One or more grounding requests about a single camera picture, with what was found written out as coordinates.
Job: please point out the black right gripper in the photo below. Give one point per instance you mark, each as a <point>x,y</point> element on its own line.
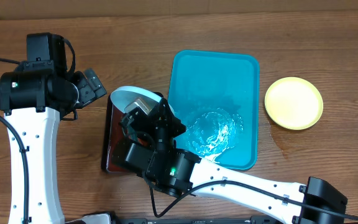
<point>165,117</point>

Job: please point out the yellow plate with small smear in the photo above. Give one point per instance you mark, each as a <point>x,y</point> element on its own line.
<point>293,103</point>

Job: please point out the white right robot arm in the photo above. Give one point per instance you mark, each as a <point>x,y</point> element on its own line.
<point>179,173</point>

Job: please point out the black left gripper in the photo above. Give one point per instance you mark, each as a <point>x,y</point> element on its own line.
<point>89,94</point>

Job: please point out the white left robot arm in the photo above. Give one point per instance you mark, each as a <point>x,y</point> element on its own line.
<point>34,98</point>

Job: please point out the light blue plate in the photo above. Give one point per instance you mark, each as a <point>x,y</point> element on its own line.
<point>128,98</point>

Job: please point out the teal plastic tray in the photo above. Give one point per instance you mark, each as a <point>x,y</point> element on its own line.
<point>216,96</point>

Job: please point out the black wash basin tray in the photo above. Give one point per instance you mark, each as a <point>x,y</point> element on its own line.
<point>116,126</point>

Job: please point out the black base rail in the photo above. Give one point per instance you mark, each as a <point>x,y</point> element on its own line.
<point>112,218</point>

